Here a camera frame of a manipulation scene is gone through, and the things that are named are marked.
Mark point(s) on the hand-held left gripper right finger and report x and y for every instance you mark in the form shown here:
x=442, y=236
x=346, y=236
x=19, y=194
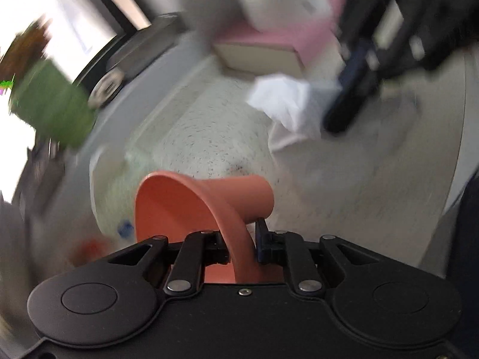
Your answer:
x=262, y=246

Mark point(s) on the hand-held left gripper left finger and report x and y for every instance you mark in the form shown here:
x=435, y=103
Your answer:
x=215, y=248

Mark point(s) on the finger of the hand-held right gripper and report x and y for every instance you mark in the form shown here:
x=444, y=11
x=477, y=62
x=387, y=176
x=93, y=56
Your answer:
x=351, y=93

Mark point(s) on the orange plastic bowl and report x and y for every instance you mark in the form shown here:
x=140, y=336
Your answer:
x=179, y=213

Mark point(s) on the white paper towel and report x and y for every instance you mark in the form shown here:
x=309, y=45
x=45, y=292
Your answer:
x=284, y=97

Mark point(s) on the pink box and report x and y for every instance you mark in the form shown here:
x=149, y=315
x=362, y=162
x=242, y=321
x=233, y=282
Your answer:
x=277, y=37

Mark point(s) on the round steel lid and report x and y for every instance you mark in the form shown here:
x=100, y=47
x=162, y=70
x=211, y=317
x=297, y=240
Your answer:
x=106, y=89

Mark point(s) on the green glass vase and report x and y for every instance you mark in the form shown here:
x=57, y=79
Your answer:
x=52, y=108

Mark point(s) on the dried orange flowers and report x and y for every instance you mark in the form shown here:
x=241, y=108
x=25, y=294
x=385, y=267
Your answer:
x=26, y=48

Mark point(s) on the window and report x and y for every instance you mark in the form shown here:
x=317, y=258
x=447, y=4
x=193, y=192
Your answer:
x=56, y=0

